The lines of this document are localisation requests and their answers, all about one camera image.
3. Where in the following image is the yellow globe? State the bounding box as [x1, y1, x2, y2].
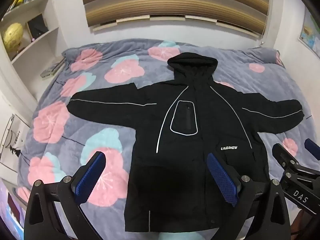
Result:
[2, 22, 24, 53]

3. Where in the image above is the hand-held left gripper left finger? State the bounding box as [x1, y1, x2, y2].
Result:
[24, 151, 107, 240]

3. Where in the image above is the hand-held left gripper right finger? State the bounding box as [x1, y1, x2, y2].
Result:
[207, 152, 292, 240]

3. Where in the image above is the black hooded jacket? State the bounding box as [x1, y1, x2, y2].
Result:
[67, 52, 305, 234]

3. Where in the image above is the purple printed sheet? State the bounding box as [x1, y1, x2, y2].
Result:
[0, 179, 27, 232]

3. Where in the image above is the wall map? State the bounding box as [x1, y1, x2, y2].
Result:
[298, 15, 320, 53]

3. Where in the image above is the flat book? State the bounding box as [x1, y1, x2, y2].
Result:
[40, 60, 64, 78]

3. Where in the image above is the wooden slatted headboard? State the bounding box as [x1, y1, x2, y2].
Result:
[80, 0, 272, 37]

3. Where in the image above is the white bookshelf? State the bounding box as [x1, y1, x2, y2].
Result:
[0, 0, 61, 67]

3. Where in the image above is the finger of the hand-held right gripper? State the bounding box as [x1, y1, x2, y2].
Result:
[304, 138, 320, 161]
[272, 143, 320, 184]

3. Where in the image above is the white line-drawing wall poster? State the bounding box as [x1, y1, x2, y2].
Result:
[0, 114, 25, 162]

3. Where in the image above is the grey floral blanket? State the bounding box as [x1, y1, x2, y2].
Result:
[21, 39, 320, 240]

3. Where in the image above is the black box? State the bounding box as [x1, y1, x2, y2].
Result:
[26, 13, 49, 40]

